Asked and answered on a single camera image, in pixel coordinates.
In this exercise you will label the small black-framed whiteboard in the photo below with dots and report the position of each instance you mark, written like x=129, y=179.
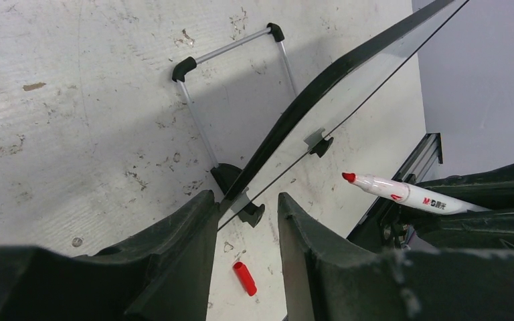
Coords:
x=265, y=134

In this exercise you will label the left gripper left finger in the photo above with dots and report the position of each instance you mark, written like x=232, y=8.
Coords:
x=161, y=273

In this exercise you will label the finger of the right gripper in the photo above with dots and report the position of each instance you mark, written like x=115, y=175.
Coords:
x=492, y=229
x=492, y=189

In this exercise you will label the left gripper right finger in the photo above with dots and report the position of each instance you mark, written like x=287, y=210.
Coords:
x=327, y=277

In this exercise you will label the white marker pen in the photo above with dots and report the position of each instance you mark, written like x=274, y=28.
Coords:
x=411, y=195

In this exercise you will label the red marker cap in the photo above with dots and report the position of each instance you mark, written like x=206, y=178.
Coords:
x=245, y=278

